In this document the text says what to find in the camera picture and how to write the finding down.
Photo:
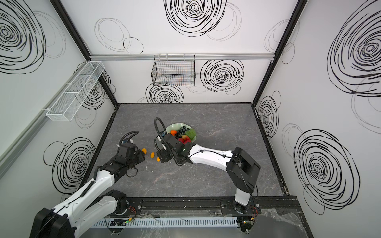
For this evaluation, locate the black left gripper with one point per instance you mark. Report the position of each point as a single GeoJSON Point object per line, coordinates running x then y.
{"type": "Point", "coordinates": [138, 155]}

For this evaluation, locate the white mesh wall shelf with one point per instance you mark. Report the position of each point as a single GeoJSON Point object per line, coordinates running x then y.
{"type": "Point", "coordinates": [83, 91]}

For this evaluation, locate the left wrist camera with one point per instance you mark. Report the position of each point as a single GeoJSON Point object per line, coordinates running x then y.
{"type": "Point", "coordinates": [128, 140]}

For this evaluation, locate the black wire wall basket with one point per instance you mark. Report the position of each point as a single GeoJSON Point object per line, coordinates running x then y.
{"type": "Point", "coordinates": [174, 69]}

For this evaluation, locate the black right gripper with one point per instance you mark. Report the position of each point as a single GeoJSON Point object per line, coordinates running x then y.
{"type": "Point", "coordinates": [165, 153]}

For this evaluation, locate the white slotted cable duct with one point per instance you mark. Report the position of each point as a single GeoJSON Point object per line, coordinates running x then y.
{"type": "Point", "coordinates": [166, 222]}

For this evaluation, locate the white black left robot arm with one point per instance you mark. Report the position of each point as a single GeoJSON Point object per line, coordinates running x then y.
{"type": "Point", "coordinates": [83, 209]}

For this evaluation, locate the dark fake grape bunch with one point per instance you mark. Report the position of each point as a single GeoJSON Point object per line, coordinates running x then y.
{"type": "Point", "coordinates": [190, 132]}

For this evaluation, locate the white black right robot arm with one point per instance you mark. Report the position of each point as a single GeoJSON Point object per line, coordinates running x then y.
{"type": "Point", "coordinates": [242, 169]}

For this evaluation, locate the green wavy fruit bowl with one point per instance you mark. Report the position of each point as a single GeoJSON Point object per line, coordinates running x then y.
{"type": "Point", "coordinates": [177, 126]}

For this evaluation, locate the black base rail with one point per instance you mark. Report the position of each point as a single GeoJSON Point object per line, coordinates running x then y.
{"type": "Point", "coordinates": [225, 205]}

